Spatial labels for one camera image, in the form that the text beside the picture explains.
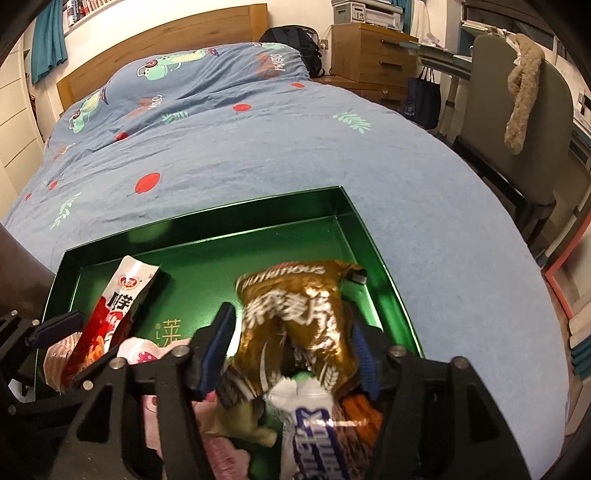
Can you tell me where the red white stick packet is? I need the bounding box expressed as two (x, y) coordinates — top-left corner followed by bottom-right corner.
(61, 256), (159, 390)

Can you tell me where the white blue snack bag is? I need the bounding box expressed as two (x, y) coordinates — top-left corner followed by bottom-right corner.
(264, 374), (386, 480)

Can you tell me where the small beige snack packet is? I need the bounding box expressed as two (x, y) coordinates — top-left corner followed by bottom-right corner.
(201, 399), (277, 448)

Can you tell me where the gold oatmeal bag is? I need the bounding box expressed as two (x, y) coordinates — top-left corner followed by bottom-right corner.
(216, 260), (368, 409)

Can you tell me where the pink striped candy packet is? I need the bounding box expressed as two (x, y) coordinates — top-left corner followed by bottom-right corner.
(43, 332), (82, 392)

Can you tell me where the pink My Melody packet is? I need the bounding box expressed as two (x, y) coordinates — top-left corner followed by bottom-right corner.
(117, 337), (250, 479)

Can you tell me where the dark cylindrical bin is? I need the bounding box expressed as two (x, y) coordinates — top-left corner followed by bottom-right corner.
(0, 225), (54, 319)

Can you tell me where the green shallow tray box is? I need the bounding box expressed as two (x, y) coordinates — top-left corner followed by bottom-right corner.
(44, 187), (421, 352)

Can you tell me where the white wardrobe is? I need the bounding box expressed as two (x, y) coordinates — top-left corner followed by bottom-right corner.
(0, 38), (43, 216)

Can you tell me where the blue cartoon duvet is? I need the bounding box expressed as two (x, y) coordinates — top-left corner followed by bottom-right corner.
(3, 42), (568, 479)

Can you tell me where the grey green chair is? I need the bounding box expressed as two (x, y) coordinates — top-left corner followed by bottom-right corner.
(452, 34), (573, 245)

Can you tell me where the teal curtain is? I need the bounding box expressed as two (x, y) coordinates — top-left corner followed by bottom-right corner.
(31, 0), (68, 85)

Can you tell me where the dark tote bag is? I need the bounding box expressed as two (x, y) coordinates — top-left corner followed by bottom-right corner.
(403, 66), (441, 130)

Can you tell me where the row of books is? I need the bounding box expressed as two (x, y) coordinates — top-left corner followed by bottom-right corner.
(62, 0), (113, 29)

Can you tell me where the wooden headboard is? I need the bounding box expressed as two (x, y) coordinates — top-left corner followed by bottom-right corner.
(56, 3), (269, 109)

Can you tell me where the black backpack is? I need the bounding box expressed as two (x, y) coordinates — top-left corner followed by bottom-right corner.
(259, 25), (325, 79)

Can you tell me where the beige fluffy scarf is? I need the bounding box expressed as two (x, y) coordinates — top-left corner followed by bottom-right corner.
(504, 33), (545, 155)

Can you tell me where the white desk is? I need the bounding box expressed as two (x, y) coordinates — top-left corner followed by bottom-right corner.
(401, 36), (590, 172)

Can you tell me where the wooden drawer chest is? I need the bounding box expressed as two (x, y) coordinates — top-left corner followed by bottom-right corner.
(317, 23), (418, 111)

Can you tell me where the white printer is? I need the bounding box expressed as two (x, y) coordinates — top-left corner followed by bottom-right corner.
(332, 0), (404, 31)

